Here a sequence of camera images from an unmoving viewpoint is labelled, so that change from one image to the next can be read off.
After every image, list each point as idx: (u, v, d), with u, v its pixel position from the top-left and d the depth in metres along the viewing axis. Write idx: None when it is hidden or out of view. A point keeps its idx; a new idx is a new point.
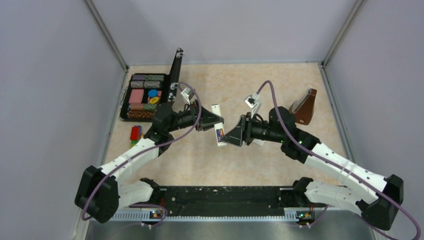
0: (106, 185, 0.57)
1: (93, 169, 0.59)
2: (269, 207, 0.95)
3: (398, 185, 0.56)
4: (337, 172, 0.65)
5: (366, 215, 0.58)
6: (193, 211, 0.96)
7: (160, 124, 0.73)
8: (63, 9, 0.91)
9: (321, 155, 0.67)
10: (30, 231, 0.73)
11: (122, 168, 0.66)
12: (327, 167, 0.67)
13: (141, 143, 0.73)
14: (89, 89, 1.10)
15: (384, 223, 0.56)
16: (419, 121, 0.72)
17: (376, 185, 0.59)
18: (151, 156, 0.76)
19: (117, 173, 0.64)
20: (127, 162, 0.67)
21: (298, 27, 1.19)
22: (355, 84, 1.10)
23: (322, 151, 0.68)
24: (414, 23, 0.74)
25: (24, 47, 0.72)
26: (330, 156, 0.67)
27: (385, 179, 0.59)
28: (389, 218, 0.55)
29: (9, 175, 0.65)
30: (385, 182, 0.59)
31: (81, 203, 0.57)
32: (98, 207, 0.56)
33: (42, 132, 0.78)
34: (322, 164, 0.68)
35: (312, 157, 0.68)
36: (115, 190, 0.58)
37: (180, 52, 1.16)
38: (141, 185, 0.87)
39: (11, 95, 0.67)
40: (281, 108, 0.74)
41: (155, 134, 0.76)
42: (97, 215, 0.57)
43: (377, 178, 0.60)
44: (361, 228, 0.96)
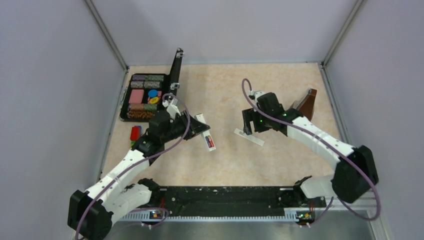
0: (94, 209, 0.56)
1: (79, 194, 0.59)
2: (269, 207, 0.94)
3: (365, 155, 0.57)
4: (309, 139, 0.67)
5: (336, 185, 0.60)
6: (193, 211, 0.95)
7: (155, 130, 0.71)
8: (63, 9, 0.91)
9: (299, 125, 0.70)
10: (31, 231, 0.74)
11: (109, 189, 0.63)
12: (303, 137, 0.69)
13: (129, 157, 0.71)
14: (88, 89, 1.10)
15: (349, 193, 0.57)
16: (418, 121, 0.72)
17: (343, 152, 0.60)
18: (142, 167, 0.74)
19: (104, 196, 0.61)
20: (115, 182, 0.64)
21: (298, 27, 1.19)
22: (355, 85, 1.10)
23: (300, 122, 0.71)
24: (416, 23, 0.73)
25: (23, 46, 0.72)
26: (308, 127, 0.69)
27: (353, 148, 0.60)
28: (355, 189, 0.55)
29: (10, 175, 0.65)
30: (353, 151, 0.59)
31: (73, 227, 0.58)
32: (90, 231, 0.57)
33: (41, 132, 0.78)
34: (299, 134, 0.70)
35: (290, 127, 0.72)
36: (104, 212, 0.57)
37: (180, 52, 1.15)
38: (139, 191, 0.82)
39: (10, 94, 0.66)
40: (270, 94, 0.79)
41: (144, 143, 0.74)
42: (90, 237, 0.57)
43: (345, 146, 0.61)
44: (362, 228, 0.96)
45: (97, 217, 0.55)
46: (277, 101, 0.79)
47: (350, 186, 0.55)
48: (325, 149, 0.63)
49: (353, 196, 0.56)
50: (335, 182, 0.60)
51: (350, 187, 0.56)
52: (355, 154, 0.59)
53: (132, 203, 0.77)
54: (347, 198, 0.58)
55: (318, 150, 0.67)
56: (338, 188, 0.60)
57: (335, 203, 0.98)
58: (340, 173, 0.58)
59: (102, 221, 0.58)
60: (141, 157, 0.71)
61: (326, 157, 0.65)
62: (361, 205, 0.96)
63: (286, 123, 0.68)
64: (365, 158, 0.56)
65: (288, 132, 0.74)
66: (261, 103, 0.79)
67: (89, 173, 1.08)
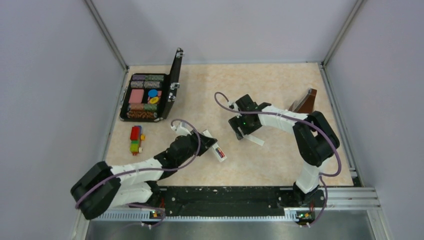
0: (109, 184, 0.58)
1: (103, 164, 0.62)
2: (269, 207, 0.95)
3: (318, 118, 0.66)
4: (274, 118, 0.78)
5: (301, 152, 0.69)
6: (193, 211, 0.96)
7: (175, 152, 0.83)
8: (62, 9, 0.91)
9: (267, 111, 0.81)
10: (31, 231, 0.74)
11: (127, 174, 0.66)
12: (271, 119, 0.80)
13: (150, 162, 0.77)
14: (88, 89, 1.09)
15: (311, 154, 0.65)
16: (419, 120, 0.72)
17: (300, 118, 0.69)
18: (153, 177, 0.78)
19: (123, 177, 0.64)
20: (134, 172, 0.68)
21: (298, 27, 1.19)
22: (355, 85, 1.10)
23: (267, 109, 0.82)
24: (416, 23, 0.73)
25: (22, 46, 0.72)
26: (273, 110, 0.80)
27: (307, 115, 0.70)
28: (314, 147, 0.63)
29: (9, 175, 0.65)
30: (308, 117, 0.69)
31: (78, 195, 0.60)
32: (90, 206, 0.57)
33: (41, 132, 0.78)
34: (267, 118, 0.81)
35: (261, 115, 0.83)
36: (115, 191, 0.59)
37: (180, 52, 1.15)
38: (142, 187, 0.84)
39: (9, 94, 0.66)
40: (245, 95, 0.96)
41: (163, 159, 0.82)
42: (86, 211, 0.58)
43: (302, 116, 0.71)
44: (362, 228, 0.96)
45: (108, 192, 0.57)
46: (251, 100, 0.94)
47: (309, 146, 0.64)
48: (286, 121, 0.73)
49: (315, 156, 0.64)
50: (300, 149, 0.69)
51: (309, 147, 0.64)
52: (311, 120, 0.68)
53: (131, 197, 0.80)
54: (312, 159, 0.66)
55: (285, 127, 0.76)
56: (304, 153, 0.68)
57: (334, 203, 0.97)
58: (298, 137, 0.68)
59: (107, 200, 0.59)
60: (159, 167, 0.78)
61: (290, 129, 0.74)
62: (361, 205, 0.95)
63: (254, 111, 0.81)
64: (319, 121, 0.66)
65: (260, 121, 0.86)
66: (238, 103, 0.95)
67: None
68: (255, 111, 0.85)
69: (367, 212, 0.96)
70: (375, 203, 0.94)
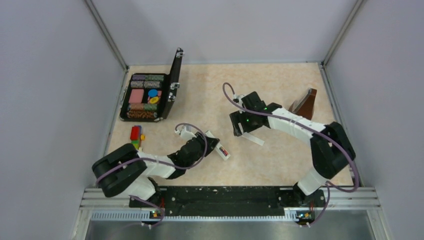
0: (134, 165, 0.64)
1: (130, 147, 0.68)
2: (269, 207, 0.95)
3: (337, 130, 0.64)
4: (287, 124, 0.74)
5: (316, 163, 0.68)
6: (193, 211, 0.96)
7: (184, 155, 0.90)
8: (62, 9, 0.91)
9: (278, 114, 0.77)
10: (31, 231, 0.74)
11: (150, 162, 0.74)
12: (282, 124, 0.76)
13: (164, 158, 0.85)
14: (88, 89, 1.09)
15: (327, 167, 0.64)
16: (419, 120, 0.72)
17: (316, 130, 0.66)
18: (164, 174, 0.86)
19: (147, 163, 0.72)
20: (155, 162, 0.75)
21: (298, 27, 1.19)
22: (355, 85, 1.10)
23: (279, 112, 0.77)
24: (416, 23, 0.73)
25: (22, 46, 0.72)
26: (285, 115, 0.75)
27: (325, 126, 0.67)
28: (331, 160, 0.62)
29: (9, 175, 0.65)
30: (326, 128, 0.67)
31: (100, 170, 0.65)
32: (111, 183, 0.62)
33: (40, 132, 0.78)
34: (278, 122, 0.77)
35: (272, 118, 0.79)
36: (138, 173, 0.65)
37: (180, 52, 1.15)
38: (147, 184, 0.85)
39: (9, 94, 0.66)
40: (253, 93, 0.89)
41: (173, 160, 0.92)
42: (105, 188, 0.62)
43: (318, 126, 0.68)
44: (362, 228, 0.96)
45: (131, 172, 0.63)
46: (259, 98, 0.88)
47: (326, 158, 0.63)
48: (301, 130, 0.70)
49: (331, 169, 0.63)
50: (315, 160, 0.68)
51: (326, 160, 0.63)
52: (329, 132, 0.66)
53: (138, 189, 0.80)
54: (327, 171, 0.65)
55: (297, 134, 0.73)
56: (319, 165, 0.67)
57: (334, 203, 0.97)
58: (315, 149, 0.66)
59: (127, 180, 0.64)
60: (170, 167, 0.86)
61: (303, 137, 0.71)
62: (361, 205, 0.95)
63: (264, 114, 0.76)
64: (336, 132, 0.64)
65: (270, 123, 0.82)
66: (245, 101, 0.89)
67: (90, 173, 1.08)
68: (265, 113, 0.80)
69: (367, 212, 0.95)
70: (375, 203, 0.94)
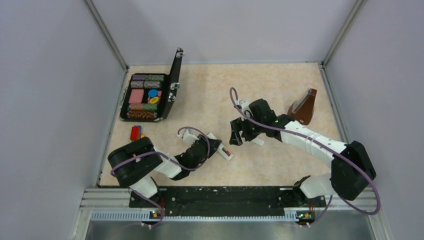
0: (152, 160, 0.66)
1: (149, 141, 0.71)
2: (269, 207, 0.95)
3: (358, 149, 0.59)
4: (302, 140, 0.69)
5: (335, 184, 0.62)
6: (193, 211, 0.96)
7: (188, 158, 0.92)
8: (62, 9, 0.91)
9: (292, 129, 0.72)
10: (32, 231, 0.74)
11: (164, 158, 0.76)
12: (296, 140, 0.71)
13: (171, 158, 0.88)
14: (88, 89, 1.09)
15: (349, 189, 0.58)
16: (419, 120, 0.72)
17: (336, 150, 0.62)
18: (170, 174, 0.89)
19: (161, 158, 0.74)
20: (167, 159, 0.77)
21: (298, 27, 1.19)
22: (355, 85, 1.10)
23: (292, 127, 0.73)
24: (416, 23, 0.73)
25: (22, 46, 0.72)
26: (300, 130, 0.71)
27: (345, 145, 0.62)
28: (354, 184, 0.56)
29: (9, 176, 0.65)
30: (346, 147, 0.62)
31: (118, 157, 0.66)
32: (126, 174, 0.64)
33: (40, 132, 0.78)
34: (292, 137, 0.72)
35: (284, 133, 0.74)
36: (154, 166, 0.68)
37: (180, 52, 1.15)
38: (151, 183, 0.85)
39: (9, 94, 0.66)
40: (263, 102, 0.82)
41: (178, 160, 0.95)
42: (120, 176, 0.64)
43: (338, 144, 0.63)
44: (362, 228, 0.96)
45: (149, 165, 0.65)
46: (269, 109, 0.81)
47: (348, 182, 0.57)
48: (319, 149, 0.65)
49: (353, 192, 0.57)
50: (333, 181, 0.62)
51: (347, 182, 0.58)
52: (349, 151, 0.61)
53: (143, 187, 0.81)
54: (348, 194, 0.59)
55: (313, 152, 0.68)
56: (338, 186, 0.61)
57: (334, 203, 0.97)
58: (336, 171, 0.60)
59: (143, 173, 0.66)
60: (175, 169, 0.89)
61: (320, 155, 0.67)
62: (361, 205, 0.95)
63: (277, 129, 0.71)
64: (358, 153, 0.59)
65: (282, 138, 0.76)
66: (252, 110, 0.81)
67: (90, 173, 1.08)
68: (277, 127, 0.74)
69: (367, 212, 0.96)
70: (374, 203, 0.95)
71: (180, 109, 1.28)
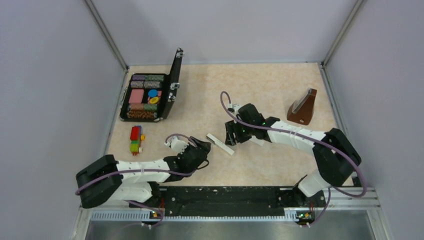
0: (111, 179, 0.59)
1: (110, 158, 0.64)
2: (269, 207, 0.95)
3: (338, 136, 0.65)
4: (287, 136, 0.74)
5: (322, 172, 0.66)
6: (193, 211, 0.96)
7: (190, 160, 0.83)
8: (63, 9, 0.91)
9: (277, 127, 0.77)
10: (31, 231, 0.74)
11: (132, 173, 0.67)
12: (283, 137, 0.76)
13: (158, 164, 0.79)
14: (88, 89, 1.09)
15: (335, 175, 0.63)
16: (419, 120, 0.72)
17: (317, 138, 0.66)
18: (159, 179, 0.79)
19: (126, 176, 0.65)
20: (139, 172, 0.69)
21: (298, 27, 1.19)
22: (355, 84, 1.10)
23: (278, 125, 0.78)
24: (416, 22, 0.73)
25: (23, 46, 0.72)
26: (284, 127, 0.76)
27: (325, 133, 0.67)
28: (338, 168, 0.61)
29: (9, 175, 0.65)
30: (327, 135, 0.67)
31: (82, 179, 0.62)
32: (88, 197, 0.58)
33: (40, 132, 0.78)
34: (278, 135, 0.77)
35: (271, 132, 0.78)
36: (115, 188, 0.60)
37: (180, 52, 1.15)
38: (142, 188, 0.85)
39: (9, 94, 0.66)
40: (251, 106, 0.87)
41: (173, 163, 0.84)
42: (84, 200, 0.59)
43: (319, 134, 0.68)
44: (362, 229, 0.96)
45: (109, 186, 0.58)
46: (257, 112, 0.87)
47: (332, 167, 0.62)
48: (302, 141, 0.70)
49: (339, 176, 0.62)
50: (320, 169, 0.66)
51: (332, 168, 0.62)
52: (330, 138, 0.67)
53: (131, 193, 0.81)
54: (335, 180, 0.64)
55: (299, 145, 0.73)
56: (325, 174, 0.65)
57: (334, 203, 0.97)
58: (320, 158, 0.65)
59: (106, 194, 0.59)
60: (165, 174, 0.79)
61: (305, 147, 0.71)
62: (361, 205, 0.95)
63: (264, 128, 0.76)
64: (338, 139, 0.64)
65: (271, 138, 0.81)
66: (241, 113, 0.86)
67: None
68: (264, 127, 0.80)
69: (367, 212, 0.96)
70: (375, 203, 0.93)
71: (180, 109, 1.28)
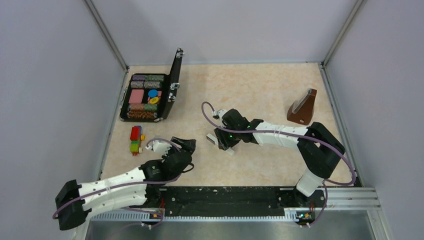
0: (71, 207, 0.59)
1: (71, 184, 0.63)
2: (269, 207, 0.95)
3: (319, 129, 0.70)
4: (272, 136, 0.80)
5: (310, 167, 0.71)
6: (193, 211, 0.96)
7: (173, 164, 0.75)
8: (63, 10, 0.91)
9: (262, 129, 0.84)
10: (31, 232, 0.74)
11: (97, 194, 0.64)
12: (268, 137, 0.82)
13: (131, 174, 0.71)
14: (88, 89, 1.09)
15: (322, 167, 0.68)
16: (419, 120, 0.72)
17: (300, 133, 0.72)
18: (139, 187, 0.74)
19: (89, 198, 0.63)
20: (105, 190, 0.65)
21: (298, 27, 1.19)
22: (355, 84, 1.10)
23: (262, 126, 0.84)
24: (416, 23, 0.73)
25: (23, 46, 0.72)
26: (268, 128, 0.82)
27: (307, 128, 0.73)
28: (324, 160, 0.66)
29: (9, 175, 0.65)
30: (309, 129, 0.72)
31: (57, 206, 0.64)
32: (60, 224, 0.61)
33: (41, 132, 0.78)
34: (263, 135, 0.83)
35: (256, 133, 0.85)
36: (77, 215, 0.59)
37: (180, 52, 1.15)
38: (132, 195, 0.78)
39: (10, 94, 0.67)
40: (234, 112, 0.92)
41: (153, 168, 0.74)
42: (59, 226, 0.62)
43: (301, 130, 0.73)
44: (362, 229, 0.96)
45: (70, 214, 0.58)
46: (240, 116, 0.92)
47: (319, 160, 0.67)
48: (286, 138, 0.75)
49: (326, 168, 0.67)
50: (308, 164, 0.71)
51: (319, 161, 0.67)
52: (313, 132, 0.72)
53: (119, 205, 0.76)
54: (324, 171, 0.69)
55: (285, 142, 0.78)
56: (313, 168, 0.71)
57: (334, 204, 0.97)
58: (306, 153, 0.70)
59: (72, 220, 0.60)
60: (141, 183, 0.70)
61: (290, 143, 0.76)
62: (361, 205, 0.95)
63: (250, 130, 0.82)
64: (320, 132, 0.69)
65: (257, 139, 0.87)
66: (226, 120, 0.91)
67: (89, 174, 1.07)
68: (250, 130, 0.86)
69: (367, 212, 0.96)
70: (375, 203, 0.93)
71: (180, 110, 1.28)
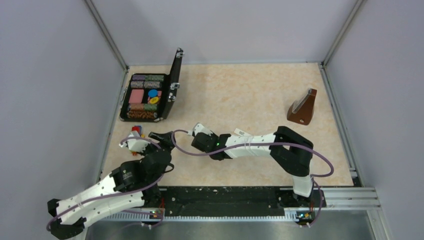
0: (51, 225, 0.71)
1: (51, 204, 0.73)
2: (269, 207, 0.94)
3: (286, 132, 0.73)
4: (244, 148, 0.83)
5: (287, 170, 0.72)
6: (193, 211, 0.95)
7: (147, 167, 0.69)
8: (63, 9, 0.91)
9: (231, 144, 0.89)
10: (31, 231, 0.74)
11: (71, 210, 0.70)
12: (240, 149, 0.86)
13: (102, 184, 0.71)
14: (88, 89, 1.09)
15: (298, 168, 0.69)
16: (418, 120, 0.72)
17: (270, 141, 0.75)
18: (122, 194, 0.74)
19: (64, 216, 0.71)
20: (77, 206, 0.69)
21: (298, 27, 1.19)
22: (355, 84, 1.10)
23: (231, 141, 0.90)
24: (416, 22, 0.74)
25: (23, 46, 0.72)
26: (237, 141, 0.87)
27: (274, 133, 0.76)
28: (298, 160, 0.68)
29: (8, 175, 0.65)
30: (276, 134, 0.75)
31: None
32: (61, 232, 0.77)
33: (41, 131, 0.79)
34: (235, 150, 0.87)
35: (228, 149, 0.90)
36: (57, 230, 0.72)
37: (180, 52, 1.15)
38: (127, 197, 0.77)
39: (10, 94, 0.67)
40: (200, 135, 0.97)
41: (123, 173, 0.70)
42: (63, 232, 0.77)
43: (269, 137, 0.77)
44: (362, 229, 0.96)
45: (52, 230, 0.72)
46: (207, 136, 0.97)
47: (293, 162, 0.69)
48: (257, 148, 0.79)
49: (303, 168, 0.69)
50: (285, 168, 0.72)
51: (294, 163, 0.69)
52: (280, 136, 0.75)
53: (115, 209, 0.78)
54: (300, 172, 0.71)
55: (256, 152, 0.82)
56: (291, 170, 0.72)
57: (334, 204, 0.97)
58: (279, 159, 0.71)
59: (60, 233, 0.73)
60: (111, 191, 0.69)
61: (262, 152, 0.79)
62: (361, 205, 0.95)
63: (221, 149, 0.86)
64: (287, 135, 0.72)
65: (230, 154, 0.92)
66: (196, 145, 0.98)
67: (89, 173, 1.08)
68: (221, 147, 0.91)
69: (367, 212, 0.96)
70: (375, 203, 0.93)
71: (180, 109, 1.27)
